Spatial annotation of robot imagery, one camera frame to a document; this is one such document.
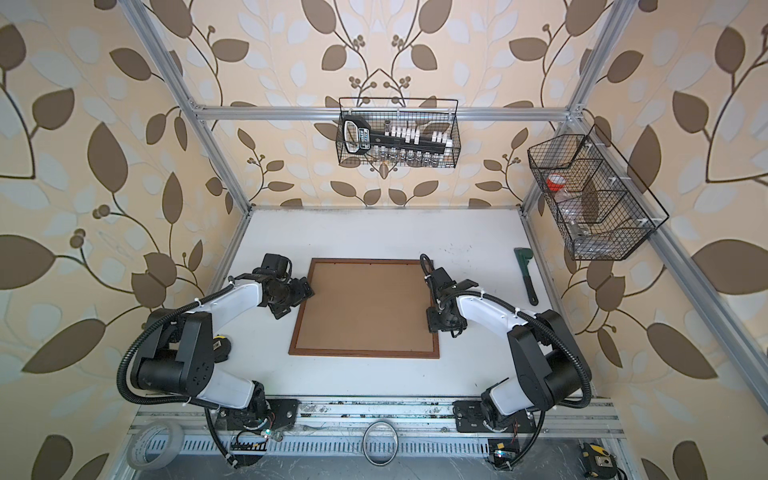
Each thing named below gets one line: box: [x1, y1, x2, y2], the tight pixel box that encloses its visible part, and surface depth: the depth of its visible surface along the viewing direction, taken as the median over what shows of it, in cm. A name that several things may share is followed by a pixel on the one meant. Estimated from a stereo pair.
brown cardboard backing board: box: [296, 262, 435, 351], surface depth 93 cm
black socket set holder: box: [342, 115, 454, 164], surface depth 86 cm
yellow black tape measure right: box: [581, 442, 617, 479], surface depth 68 cm
